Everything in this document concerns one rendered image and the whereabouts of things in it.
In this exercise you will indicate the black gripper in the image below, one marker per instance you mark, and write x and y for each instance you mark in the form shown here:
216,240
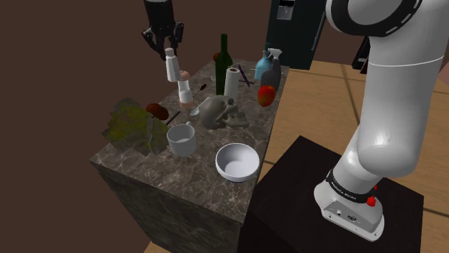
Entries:
160,17

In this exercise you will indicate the white bottle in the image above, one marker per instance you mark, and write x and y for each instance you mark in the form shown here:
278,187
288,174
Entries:
172,68

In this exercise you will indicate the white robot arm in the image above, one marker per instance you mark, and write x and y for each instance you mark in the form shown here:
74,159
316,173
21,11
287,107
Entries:
393,105

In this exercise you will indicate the small red fruit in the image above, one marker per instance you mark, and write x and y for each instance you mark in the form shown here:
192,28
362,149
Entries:
215,56

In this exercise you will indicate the pink and white grinder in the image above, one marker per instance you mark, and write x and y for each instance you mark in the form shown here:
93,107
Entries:
185,92

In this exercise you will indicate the dark red spoon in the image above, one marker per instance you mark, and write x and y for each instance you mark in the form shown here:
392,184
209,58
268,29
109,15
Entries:
200,89

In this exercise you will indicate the dark green wine bottle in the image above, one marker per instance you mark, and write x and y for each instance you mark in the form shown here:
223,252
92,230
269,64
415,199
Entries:
222,66

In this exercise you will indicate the brown potato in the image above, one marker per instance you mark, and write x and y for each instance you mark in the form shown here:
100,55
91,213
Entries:
158,111

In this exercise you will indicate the silver spoon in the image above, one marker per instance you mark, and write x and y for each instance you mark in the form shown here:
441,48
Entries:
195,111

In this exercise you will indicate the white paper towel roll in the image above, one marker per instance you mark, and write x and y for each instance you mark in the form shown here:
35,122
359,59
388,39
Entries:
232,84

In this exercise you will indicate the purple pen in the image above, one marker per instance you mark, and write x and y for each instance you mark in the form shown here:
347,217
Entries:
244,75

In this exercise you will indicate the grey skull figure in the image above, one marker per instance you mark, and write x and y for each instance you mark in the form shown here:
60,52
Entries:
219,112

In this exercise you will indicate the green lettuce leaf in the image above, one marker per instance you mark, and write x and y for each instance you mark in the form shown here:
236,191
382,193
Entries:
131,128

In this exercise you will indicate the blue bottle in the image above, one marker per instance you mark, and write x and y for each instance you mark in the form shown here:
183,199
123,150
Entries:
261,68

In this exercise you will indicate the white mug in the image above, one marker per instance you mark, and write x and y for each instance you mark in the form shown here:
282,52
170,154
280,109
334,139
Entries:
182,142

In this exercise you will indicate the grey spray bottle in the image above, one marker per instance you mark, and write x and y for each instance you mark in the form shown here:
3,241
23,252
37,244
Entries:
273,77

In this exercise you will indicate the red apple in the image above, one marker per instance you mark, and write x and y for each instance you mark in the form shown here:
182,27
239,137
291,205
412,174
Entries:
266,96

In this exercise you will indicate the black refrigerator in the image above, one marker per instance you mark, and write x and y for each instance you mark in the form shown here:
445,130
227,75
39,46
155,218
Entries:
298,35

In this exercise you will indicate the white bowl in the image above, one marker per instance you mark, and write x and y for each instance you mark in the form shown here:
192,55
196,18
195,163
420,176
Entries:
238,162

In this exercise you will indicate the dark cabinet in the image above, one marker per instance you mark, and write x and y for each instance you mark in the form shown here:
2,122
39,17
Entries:
361,58

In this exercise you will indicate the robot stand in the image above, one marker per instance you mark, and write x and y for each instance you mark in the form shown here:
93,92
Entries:
291,199

